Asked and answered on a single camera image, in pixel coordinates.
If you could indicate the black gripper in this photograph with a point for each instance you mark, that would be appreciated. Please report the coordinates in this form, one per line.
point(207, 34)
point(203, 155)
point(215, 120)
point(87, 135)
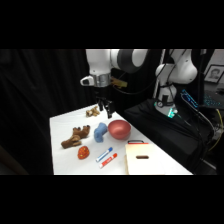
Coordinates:
point(101, 91)

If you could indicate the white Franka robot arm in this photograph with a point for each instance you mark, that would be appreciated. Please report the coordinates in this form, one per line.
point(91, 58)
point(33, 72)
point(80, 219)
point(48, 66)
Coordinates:
point(100, 61)

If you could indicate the pink bowl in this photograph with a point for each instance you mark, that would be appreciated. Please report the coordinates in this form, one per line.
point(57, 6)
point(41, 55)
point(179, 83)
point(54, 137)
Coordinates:
point(119, 130)

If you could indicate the small tan plush toy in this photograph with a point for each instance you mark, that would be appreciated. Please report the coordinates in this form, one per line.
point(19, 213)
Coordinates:
point(92, 112)

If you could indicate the large brown plush dog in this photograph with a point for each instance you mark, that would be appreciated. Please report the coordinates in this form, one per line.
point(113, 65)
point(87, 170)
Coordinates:
point(76, 137)

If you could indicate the blue white marker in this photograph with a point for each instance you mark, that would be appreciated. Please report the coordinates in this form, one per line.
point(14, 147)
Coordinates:
point(104, 154)

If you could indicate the red white marker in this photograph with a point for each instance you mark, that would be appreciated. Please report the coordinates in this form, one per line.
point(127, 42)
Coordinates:
point(108, 160)

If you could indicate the black curtain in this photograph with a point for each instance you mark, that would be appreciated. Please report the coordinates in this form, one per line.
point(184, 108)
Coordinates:
point(40, 100)

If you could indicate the black robot stand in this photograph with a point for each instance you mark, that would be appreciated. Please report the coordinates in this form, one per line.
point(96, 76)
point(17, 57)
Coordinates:
point(166, 133)

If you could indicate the small green light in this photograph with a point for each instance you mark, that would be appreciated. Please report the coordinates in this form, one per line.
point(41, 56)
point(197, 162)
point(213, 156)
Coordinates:
point(172, 113)

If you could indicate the framed portrait picture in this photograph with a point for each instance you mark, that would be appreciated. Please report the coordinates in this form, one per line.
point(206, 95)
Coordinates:
point(214, 74)

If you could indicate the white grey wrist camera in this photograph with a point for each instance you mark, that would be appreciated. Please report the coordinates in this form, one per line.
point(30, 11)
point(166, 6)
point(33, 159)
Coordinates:
point(86, 80)

